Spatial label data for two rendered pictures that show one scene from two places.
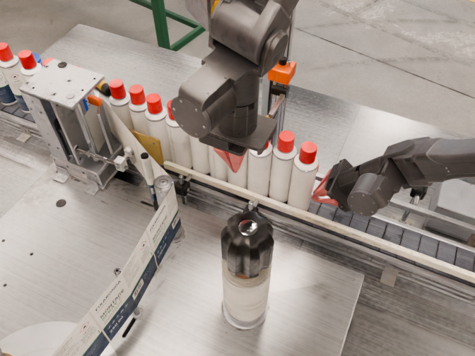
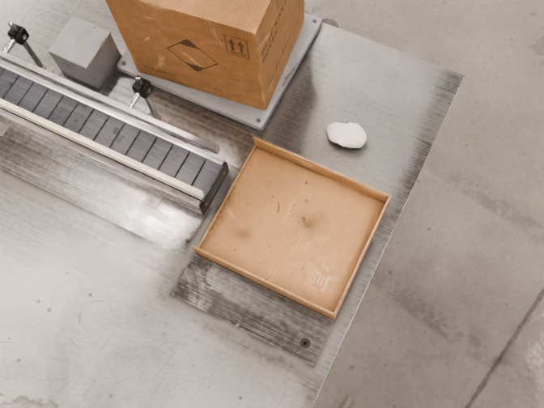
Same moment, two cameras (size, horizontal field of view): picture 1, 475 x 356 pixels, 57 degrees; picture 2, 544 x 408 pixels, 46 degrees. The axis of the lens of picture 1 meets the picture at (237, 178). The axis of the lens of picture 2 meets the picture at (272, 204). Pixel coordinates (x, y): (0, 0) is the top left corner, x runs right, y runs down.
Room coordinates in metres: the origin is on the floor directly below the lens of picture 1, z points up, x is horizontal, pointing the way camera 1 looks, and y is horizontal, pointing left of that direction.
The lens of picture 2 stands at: (-0.19, -1.01, 2.03)
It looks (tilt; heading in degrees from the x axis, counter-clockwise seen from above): 69 degrees down; 11
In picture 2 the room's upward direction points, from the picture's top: 9 degrees counter-clockwise
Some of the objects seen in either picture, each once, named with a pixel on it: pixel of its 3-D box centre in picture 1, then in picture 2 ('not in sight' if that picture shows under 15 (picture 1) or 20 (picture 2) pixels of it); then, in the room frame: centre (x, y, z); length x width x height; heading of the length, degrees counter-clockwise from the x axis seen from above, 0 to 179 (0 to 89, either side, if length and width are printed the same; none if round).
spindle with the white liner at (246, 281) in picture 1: (246, 273); not in sight; (0.34, -0.02, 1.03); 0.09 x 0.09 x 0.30
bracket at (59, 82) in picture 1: (62, 82); not in sight; (0.72, 0.36, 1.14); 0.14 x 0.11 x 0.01; 65
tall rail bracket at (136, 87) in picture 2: not in sight; (142, 107); (0.43, -0.66, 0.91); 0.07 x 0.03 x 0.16; 155
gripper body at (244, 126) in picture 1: (237, 114); not in sight; (0.45, 0.00, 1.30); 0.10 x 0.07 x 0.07; 65
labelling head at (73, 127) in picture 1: (81, 126); not in sight; (0.72, 0.36, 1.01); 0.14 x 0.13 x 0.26; 65
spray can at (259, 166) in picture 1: (259, 165); not in sight; (0.63, -0.05, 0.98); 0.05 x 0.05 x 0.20
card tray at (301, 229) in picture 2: not in sight; (292, 223); (0.21, -0.97, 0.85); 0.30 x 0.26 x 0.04; 65
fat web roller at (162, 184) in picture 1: (169, 209); not in sight; (0.51, 0.14, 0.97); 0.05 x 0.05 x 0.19
